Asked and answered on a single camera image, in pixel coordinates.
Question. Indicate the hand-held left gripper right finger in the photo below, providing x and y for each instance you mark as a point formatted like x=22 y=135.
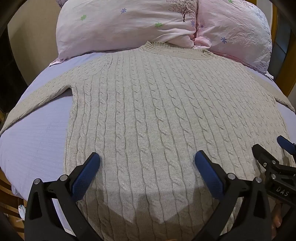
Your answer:
x=208 y=172

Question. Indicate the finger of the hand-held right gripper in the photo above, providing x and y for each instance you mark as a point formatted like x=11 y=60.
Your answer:
x=263 y=156
x=285 y=143

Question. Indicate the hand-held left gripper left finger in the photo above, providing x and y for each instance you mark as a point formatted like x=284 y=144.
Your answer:
x=86 y=172

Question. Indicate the person's right hand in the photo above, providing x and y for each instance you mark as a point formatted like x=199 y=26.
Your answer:
x=277 y=217

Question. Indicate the lavender bed sheet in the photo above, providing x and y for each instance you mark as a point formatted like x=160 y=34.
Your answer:
x=39 y=143

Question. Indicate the white plastic object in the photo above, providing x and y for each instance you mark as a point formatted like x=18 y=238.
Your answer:
x=20 y=210

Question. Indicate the pink floral pillow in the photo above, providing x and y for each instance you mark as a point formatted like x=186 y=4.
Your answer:
x=120 y=25
x=238 y=27

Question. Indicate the wooden headboard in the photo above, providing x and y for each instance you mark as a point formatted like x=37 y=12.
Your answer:
x=283 y=14

